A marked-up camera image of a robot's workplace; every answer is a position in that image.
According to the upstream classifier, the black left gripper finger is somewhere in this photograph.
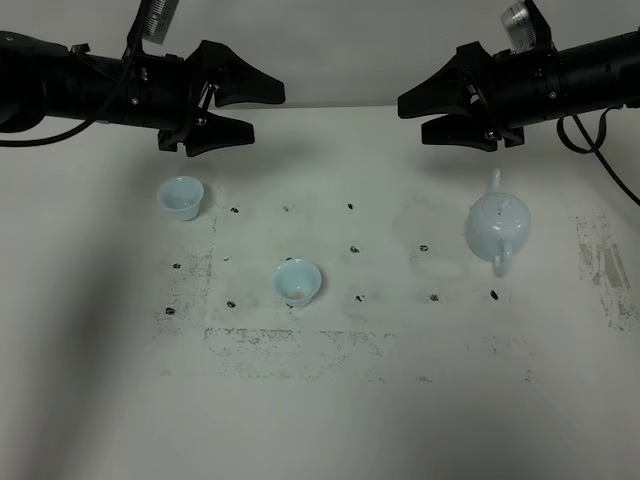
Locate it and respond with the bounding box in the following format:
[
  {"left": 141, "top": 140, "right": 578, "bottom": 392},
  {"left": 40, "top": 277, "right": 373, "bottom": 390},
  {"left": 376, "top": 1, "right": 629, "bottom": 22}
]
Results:
[
  {"left": 185, "top": 40, "right": 285, "bottom": 107},
  {"left": 183, "top": 112, "right": 255, "bottom": 157}
]

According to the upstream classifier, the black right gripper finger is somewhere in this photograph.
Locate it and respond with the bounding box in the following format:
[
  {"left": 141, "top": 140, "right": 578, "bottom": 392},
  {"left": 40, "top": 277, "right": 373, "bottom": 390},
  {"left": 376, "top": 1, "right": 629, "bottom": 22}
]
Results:
[
  {"left": 397, "top": 42, "right": 493, "bottom": 119},
  {"left": 421, "top": 114, "right": 500, "bottom": 151}
]

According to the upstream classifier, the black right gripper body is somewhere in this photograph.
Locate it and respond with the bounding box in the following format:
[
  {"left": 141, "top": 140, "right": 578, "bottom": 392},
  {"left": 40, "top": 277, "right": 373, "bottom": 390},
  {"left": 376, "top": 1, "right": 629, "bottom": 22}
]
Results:
[{"left": 469, "top": 48, "right": 563, "bottom": 147}]

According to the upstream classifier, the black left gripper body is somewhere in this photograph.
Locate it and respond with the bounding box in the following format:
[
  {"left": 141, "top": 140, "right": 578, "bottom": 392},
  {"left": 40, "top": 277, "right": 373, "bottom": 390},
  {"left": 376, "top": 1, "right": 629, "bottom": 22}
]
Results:
[{"left": 117, "top": 54, "right": 208, "bottom": 151}]

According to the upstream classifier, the light blue porcelain teapot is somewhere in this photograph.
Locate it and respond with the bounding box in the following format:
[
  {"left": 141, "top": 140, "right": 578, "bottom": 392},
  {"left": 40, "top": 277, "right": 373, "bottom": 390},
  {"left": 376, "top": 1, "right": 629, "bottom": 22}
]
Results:
[{"left": 465, "top": 168, "right": 531, "bottom": 277}]

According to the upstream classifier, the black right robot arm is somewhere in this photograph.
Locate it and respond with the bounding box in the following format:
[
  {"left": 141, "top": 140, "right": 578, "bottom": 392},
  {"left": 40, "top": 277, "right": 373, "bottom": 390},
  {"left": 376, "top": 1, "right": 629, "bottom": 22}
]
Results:
[{"left": 397, "top": 32, "right": 639, "bottom": 152}]

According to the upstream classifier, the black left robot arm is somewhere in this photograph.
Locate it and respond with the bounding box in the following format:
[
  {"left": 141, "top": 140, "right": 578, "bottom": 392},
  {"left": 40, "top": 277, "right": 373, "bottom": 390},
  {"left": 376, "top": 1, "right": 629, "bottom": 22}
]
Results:
[{"left": 1, "top": 32, "right": 285, "bottom": 157}]

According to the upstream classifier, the far light blue teacup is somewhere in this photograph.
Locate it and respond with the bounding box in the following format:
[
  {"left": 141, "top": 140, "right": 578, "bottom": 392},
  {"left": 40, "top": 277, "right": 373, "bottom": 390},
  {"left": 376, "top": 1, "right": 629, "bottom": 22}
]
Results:
[{"left": 157, "top": 176, "right": 204, "bottom": 221}]

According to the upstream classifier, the light blue teacup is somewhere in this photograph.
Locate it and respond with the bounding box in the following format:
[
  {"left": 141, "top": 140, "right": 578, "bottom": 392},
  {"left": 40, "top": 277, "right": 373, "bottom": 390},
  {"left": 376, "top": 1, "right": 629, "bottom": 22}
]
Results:
[
  {"left": 157, "top": 176, "right": 204, "bottom": 221},
  {"left": 272, "top": 258, "right": 322, "bottom": 308}
]

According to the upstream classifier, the near light blue teacup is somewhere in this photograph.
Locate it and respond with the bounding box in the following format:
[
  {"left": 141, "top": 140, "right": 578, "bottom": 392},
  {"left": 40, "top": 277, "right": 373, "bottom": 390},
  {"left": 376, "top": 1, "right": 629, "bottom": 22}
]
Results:
[{"left": 272, "top": 258, "right": 322, "bottom": 308}]

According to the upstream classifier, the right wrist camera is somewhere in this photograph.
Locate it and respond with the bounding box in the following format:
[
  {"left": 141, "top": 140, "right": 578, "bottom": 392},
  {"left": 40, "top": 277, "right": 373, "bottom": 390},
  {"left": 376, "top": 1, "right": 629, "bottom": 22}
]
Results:
[{"left": 500, "top": 0, "right": 555, "bottom": 54}]

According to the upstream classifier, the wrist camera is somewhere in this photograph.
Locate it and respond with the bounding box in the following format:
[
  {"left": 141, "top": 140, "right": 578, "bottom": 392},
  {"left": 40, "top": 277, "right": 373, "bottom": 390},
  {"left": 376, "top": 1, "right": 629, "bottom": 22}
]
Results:
[
  {"left": 143, "top": 0, "right": 179, "bottom": 45},
  {"left": 500, "top": 0, "right": 555, "bottom": 54}
]

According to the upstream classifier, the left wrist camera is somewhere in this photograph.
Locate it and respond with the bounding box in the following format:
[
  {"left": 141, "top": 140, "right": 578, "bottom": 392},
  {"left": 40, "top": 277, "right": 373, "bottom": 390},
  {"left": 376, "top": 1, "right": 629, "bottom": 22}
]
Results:
[{"left": 143, "top": 0, "right": 179, "bottom": 45}]

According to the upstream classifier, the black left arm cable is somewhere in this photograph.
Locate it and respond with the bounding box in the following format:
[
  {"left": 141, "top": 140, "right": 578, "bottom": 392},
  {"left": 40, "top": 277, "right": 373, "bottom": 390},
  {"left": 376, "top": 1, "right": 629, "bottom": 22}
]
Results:
[{"left": 0, "top": 0, "right": 147, "bottom": 148}]

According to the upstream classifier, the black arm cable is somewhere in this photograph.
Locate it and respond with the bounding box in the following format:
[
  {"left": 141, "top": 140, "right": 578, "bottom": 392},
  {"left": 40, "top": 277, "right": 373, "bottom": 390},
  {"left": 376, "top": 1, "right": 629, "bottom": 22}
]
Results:
[
  {"left": 556, "top": 105, "right": 640, "bottom": 207},
  {"left": 0, "top": 0, "right": 147, "bottom": 148}
]

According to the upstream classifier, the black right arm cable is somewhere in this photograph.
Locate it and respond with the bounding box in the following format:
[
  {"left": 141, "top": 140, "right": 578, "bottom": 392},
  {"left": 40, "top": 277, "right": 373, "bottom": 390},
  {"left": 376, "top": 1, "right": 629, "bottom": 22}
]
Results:
[{"left": 556, "top": 105, "right": 640, "bottom": 207}]

